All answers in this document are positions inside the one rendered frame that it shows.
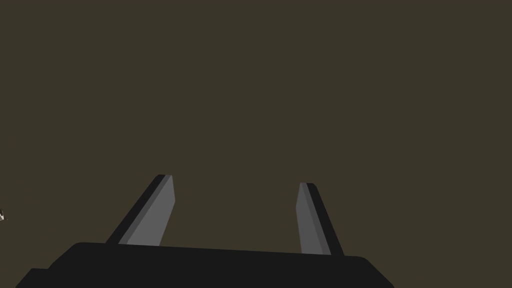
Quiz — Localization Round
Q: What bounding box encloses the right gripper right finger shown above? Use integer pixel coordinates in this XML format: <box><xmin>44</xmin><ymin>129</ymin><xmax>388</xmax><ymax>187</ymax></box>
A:
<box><xmin>295</xmin><ymin>181</ymin><xmax>345</xmax><ymax>257</ymax></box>

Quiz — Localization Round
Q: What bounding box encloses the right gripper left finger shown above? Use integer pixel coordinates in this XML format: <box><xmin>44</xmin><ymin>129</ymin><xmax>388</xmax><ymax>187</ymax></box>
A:
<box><xmin>105</xmin><ymin>173</ymin><xmax>177</xmax><ymax>247</ymax></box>

